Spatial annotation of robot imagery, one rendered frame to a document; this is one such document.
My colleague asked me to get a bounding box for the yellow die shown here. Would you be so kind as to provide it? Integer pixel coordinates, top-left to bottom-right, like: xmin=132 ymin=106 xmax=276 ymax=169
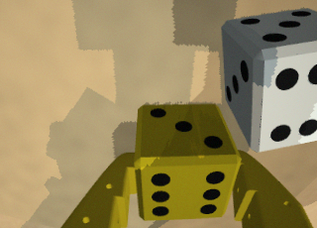
xmin=135 ymin=104 xmax=242 ymax=221

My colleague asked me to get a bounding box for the white die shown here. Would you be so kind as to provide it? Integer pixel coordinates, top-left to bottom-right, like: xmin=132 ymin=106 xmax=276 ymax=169
xmin=221 ymin=8 xmax=317 ymax=152

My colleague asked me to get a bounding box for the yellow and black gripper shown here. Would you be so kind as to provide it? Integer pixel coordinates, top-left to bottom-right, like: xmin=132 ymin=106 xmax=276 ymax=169
xmin=60 ymin=150 xmax=313 ymax=228

